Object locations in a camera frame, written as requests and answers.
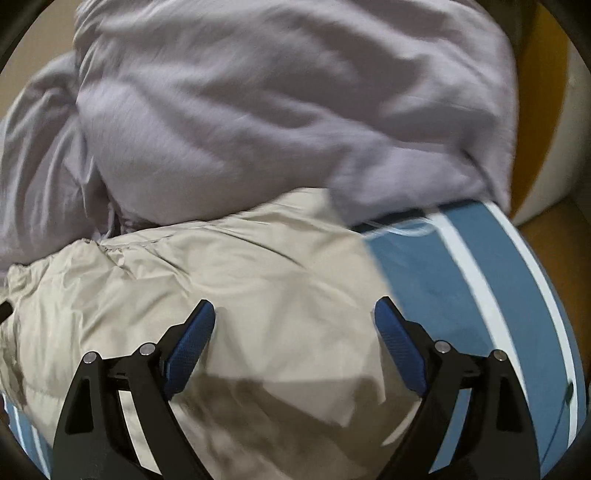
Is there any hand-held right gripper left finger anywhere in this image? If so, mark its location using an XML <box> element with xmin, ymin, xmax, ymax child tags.
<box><xmin>52</xmin><ymin>299</ymin><xmax>217</xmax><ymax>480</ymax></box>

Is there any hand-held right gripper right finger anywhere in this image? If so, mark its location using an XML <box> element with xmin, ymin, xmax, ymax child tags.
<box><xmin>375</xmin><ymin>296</ymin><xmax>541</xmax><ymax>480</ymax></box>

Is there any beige puffer jacket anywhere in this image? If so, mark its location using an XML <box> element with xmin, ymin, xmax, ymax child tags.
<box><xmin>0</xmin><ymin>187</ymin><xmax>430</xmax><ymax>480</ymax></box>

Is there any blue striped bed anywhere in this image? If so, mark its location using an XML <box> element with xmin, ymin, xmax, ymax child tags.
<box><xmin>0</xmin><ymin>196</ymin><xmax>585</xmax><ymax>480</ymax></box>

